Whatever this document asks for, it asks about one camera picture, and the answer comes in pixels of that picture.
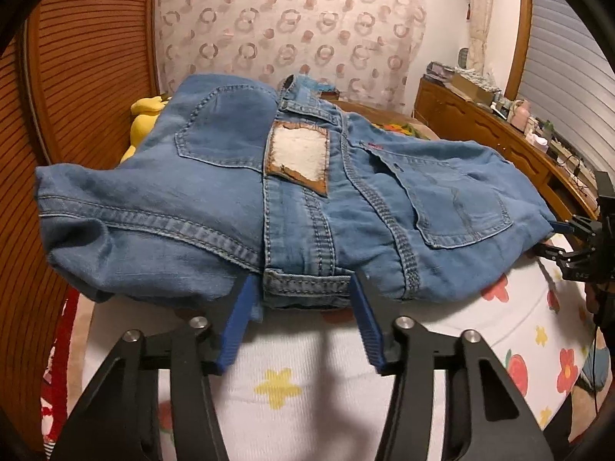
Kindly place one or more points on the white floral bed blanket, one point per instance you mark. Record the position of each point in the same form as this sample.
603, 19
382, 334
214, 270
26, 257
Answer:
302, 388

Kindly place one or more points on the wooden dresser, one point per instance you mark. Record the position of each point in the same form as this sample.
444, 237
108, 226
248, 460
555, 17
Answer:
456, 119

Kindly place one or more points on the white window blind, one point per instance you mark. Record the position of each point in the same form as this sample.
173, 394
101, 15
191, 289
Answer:
569, 82

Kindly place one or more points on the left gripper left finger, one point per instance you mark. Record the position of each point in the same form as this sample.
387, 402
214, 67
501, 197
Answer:
116, 417

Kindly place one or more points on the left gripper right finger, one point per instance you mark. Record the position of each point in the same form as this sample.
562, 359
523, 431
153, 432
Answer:
486, 417

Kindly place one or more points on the brown louvered wardrobe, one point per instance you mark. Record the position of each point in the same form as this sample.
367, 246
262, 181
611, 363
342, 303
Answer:
70, 70

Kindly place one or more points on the pink circle patterned curtain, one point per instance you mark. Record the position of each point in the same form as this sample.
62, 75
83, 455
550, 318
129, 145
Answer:
361, 49

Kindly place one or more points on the colourful floral bed sheet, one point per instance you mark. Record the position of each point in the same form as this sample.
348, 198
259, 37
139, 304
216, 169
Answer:
389, 120

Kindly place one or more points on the cardboard box on dresser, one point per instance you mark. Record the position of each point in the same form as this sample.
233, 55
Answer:
470, 90

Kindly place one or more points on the pink bottle on dresser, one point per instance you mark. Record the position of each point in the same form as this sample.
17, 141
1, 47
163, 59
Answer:
519, 114

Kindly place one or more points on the blue denim jeans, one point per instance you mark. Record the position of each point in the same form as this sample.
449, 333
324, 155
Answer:
239, 178

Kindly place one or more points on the yellow plush toy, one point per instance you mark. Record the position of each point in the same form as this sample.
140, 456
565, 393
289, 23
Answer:
144, 114

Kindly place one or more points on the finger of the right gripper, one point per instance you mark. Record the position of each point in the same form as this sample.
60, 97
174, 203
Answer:
547, 251
562, 227

